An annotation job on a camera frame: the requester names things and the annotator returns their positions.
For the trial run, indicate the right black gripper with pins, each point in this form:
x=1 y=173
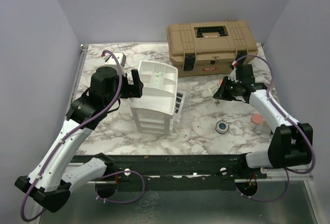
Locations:
x=222 y=93

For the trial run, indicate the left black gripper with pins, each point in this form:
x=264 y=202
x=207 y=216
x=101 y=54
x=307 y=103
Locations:
x=135 y=90

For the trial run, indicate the small cream sachet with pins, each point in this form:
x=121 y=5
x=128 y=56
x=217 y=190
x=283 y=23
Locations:
x=213 y=89

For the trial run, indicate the white plastic drawer organizer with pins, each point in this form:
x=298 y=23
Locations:
x=154 y=111

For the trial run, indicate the pink round makeup sponge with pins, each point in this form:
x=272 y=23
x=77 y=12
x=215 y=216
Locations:
x=257 y=119

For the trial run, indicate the eyeshadow palette package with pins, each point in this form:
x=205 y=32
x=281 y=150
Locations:
x=180 y=98

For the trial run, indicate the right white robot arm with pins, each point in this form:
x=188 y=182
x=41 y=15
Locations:
x=291 y=143

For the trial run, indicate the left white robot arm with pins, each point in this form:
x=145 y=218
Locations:
x=49 y=184

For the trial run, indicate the round compact with lid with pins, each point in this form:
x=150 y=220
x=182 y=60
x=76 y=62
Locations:
x=222 y=127

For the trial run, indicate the tan plastic toolbox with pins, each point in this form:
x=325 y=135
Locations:
x=208 y=48

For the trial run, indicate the clear bottle black cap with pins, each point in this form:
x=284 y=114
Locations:
x=261 y=129

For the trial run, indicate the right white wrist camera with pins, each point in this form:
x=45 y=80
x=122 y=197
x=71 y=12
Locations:
x=232 y=75

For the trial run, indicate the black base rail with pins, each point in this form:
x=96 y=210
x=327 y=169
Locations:
x=178 y=172

